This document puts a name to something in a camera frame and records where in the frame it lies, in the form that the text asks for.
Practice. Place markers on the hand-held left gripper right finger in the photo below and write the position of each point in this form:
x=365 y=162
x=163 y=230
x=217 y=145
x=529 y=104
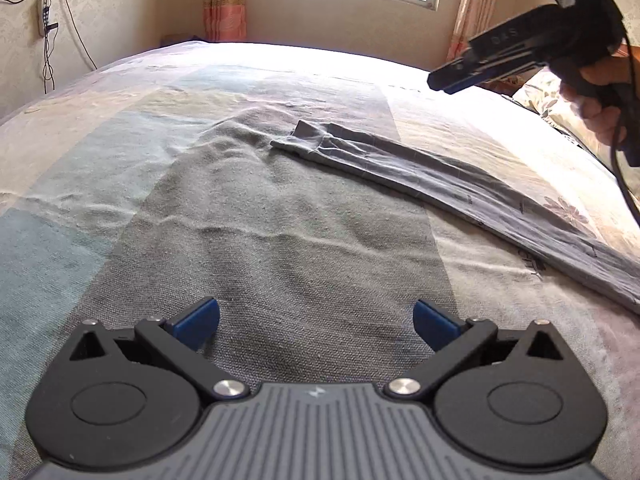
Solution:
x=435 y=326

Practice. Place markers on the beige printed pillow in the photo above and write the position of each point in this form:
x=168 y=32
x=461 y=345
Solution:
x=545 y=102

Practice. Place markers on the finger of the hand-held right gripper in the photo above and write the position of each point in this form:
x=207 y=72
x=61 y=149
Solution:
x=480 y=72

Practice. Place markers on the person's right hand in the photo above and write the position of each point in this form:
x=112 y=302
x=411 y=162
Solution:
x=602 y=74

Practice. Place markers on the white power strip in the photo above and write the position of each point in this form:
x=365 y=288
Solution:
x=46 y=15

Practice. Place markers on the grey pants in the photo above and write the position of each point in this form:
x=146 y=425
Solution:
x=400 y=160

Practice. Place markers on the bed with patchwork sheet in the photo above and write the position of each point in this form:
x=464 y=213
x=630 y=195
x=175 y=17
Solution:
x=100 y=160

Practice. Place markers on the pink plaid curtain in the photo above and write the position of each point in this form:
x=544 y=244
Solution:
x=472 y=5
x=225 y=0

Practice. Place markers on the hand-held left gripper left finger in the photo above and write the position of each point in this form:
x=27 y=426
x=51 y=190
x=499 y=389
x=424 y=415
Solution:
x=197 y=321

